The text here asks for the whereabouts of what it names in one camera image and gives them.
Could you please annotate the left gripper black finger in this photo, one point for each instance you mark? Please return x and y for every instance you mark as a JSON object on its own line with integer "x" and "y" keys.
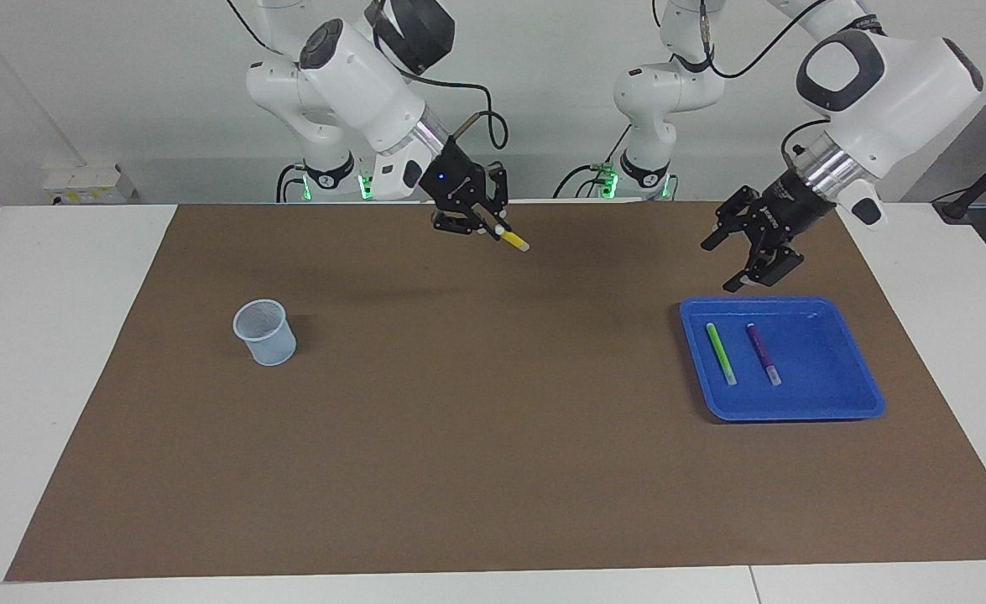
{"x": 782, "y": 264}
{"x": 740, "y": 208}

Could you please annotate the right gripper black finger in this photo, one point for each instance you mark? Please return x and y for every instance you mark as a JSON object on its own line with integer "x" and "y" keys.
{"x": 457, "y": 225}
{"x": 499, "y": 197}

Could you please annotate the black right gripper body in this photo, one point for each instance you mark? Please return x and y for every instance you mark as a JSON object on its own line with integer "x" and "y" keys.
{"x": 455, "y": 180}

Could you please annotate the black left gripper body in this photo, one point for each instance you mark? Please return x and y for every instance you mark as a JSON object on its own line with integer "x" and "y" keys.
{"x": 786, "y": 210}

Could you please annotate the yellow pen white cap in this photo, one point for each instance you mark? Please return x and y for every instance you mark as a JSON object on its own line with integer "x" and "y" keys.
{"x": 516, "y": 243}

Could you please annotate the purple pen white cap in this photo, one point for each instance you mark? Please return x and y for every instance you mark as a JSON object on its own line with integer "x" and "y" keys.
{"x": 763, "y": 352}

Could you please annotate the green pen white cap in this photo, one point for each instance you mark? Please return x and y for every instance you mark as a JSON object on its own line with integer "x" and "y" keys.
{"x": 721, "y": 356}

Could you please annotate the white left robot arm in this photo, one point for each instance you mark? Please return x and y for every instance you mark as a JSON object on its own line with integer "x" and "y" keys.
{"x": 887, "y": 92}

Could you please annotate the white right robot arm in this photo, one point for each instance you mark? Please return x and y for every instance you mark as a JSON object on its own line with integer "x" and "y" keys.
{"x": 367, "y": 84}

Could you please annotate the blue plastic tray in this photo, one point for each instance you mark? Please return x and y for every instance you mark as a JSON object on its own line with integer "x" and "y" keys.
{"x": 820, "y": 369}

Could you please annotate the black stand pole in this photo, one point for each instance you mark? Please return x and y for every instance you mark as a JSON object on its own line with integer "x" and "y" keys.
{"x": 958, "y": 205}

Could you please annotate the light blue mesh pen cup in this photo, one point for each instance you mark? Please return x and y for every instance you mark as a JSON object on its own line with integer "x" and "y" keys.
{"x": 268, "y": 340}

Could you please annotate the brown table mat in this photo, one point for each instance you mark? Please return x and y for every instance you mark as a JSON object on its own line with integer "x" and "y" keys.
{"x": 492, "y": 470}

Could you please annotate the white wall socket box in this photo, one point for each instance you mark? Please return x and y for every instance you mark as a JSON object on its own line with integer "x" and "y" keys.
{"x": 81, "y": 183}

